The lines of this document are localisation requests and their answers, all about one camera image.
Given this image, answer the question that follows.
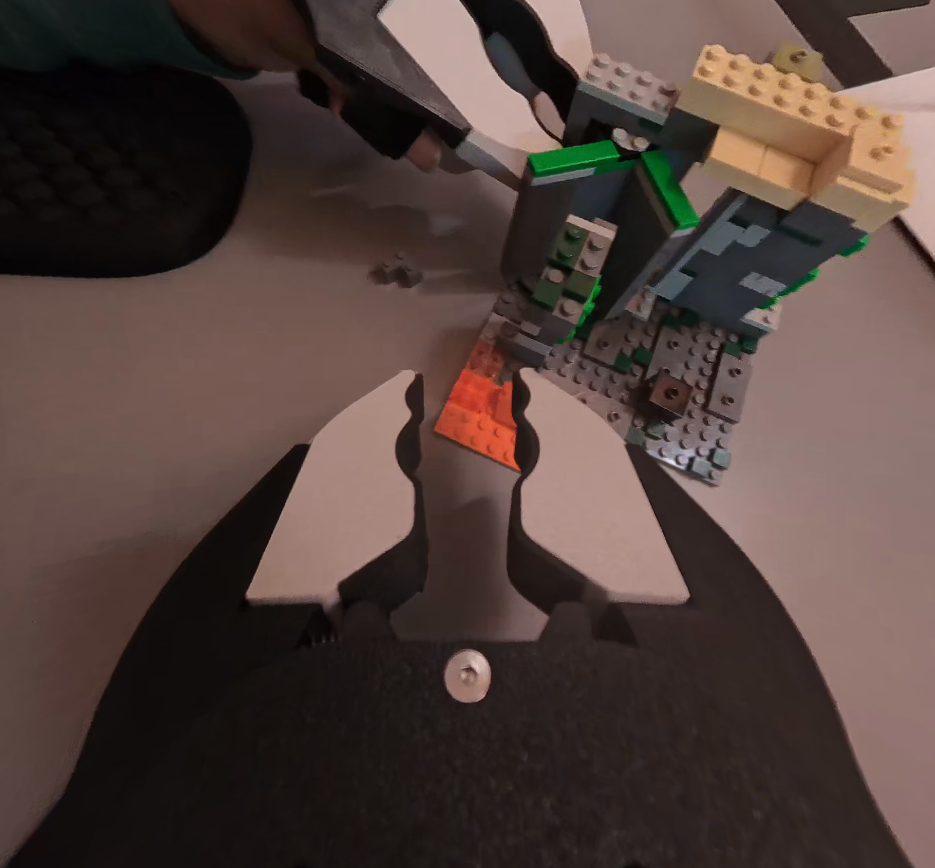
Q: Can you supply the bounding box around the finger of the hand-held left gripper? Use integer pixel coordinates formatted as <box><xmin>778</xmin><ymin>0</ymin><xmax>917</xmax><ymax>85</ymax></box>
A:
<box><xmin>471</xmin><ymin>0</ymin><xmax>596</xmax><ymax>146</ymax></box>
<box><xmin>376</xmin><ymin>0</ymin><xmax>565</xmax><ymax>191</ymax></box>

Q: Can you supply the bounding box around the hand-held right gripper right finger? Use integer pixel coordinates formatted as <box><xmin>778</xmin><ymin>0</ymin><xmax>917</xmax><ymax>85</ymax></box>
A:
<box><xmin>507</xmin><ymin>370</ymin><xmax>691</xmax><ymax>606</ymax></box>

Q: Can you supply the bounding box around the small grey brick piece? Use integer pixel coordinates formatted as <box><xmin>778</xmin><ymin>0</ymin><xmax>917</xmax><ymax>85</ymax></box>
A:
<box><xmin>371</xmin><ymin>252</ymin><xmax>425</xmax><ymax>290</ymax></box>

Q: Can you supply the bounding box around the black mesh office chair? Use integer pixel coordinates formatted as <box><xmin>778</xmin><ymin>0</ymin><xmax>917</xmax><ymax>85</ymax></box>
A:
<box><xmin>0</xmin><ymin>64</ymin><xmax>253</xmax><ymax>279</ymax></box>

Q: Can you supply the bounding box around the white book stand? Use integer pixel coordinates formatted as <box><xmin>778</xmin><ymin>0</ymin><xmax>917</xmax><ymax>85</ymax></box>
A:
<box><xmin>825</xmin><ymin>68</ymin><xmax>935</xmax><ymax>259</ymax></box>

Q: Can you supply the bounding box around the brick building model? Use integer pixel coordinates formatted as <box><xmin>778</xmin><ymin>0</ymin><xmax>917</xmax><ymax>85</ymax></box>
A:
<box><xmin>434</xmin><ymin>42</ymin><xmax>917</xmax><ymax>488</ymax></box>

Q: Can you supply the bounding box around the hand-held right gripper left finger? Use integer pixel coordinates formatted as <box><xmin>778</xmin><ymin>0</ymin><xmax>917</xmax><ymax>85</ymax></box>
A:
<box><xmin>244</xmin><ymin>370</ymin><xmax>432</xmax><ymax>606</ymax></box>

